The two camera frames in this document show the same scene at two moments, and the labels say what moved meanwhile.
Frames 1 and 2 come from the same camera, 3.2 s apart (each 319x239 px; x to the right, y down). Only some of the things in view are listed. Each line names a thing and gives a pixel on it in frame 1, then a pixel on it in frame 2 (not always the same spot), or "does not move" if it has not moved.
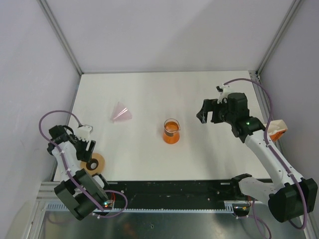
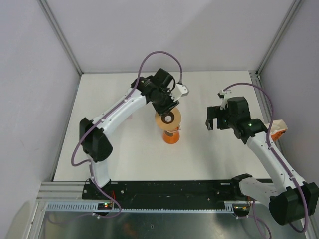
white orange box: (276, 129) does not move
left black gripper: (85, 154) → (170, 104)
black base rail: (150, 193) does not move
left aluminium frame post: (61, 35) does not move
